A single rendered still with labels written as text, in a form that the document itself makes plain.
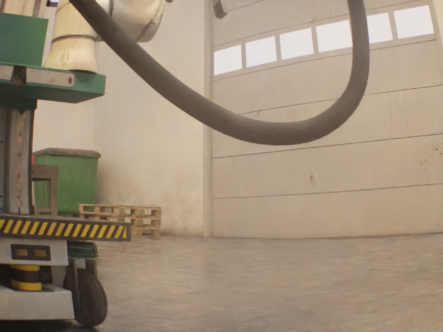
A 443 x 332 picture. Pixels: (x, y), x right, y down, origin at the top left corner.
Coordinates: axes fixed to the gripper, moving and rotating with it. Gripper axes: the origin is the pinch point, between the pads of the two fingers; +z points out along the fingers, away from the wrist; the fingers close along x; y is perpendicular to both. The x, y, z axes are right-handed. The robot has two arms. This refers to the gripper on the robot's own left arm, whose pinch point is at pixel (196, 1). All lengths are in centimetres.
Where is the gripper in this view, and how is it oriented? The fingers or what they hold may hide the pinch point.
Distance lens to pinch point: 124.1
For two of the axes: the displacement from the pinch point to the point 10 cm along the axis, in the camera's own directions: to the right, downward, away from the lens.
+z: 1.7, 8.7, -4.6
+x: 7.8, 1.7, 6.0
